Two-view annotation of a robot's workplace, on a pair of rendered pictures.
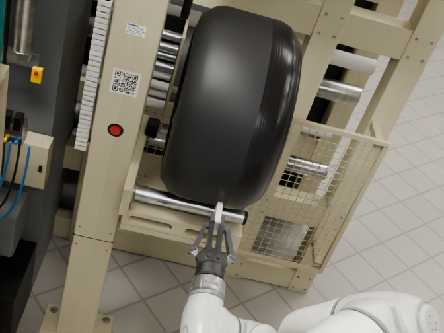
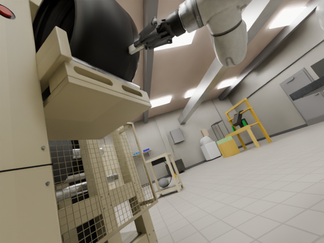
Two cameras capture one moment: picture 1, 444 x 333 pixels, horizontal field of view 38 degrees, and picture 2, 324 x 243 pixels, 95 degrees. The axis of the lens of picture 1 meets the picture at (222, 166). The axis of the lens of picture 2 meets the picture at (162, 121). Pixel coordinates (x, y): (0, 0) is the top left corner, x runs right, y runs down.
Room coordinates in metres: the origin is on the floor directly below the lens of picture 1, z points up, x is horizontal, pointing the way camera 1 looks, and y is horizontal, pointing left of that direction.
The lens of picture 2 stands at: (1.08, 0.37, 0.52)
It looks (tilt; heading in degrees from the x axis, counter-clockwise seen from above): 17 degrees up; 304
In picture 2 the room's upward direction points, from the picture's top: 21 degrees counter-clockwise
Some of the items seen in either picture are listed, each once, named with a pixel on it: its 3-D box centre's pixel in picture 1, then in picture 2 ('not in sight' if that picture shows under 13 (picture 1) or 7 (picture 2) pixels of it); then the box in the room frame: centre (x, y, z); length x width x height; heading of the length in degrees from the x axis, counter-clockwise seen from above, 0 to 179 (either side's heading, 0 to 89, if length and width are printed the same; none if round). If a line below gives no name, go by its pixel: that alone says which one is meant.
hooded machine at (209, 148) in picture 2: not in sight; (209, 147); (4.46, -8.10, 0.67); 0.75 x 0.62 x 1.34; 48
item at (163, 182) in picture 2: not in sight; (163, 174); (3.35, -2.23, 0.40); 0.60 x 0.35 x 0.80; 18
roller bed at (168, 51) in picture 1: (149, 59); not in sight; (1.94, 0.35, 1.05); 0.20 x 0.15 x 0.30; 99
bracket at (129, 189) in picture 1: (136, 162); (32, 84); (1.57, 0.25, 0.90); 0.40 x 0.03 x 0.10; 9
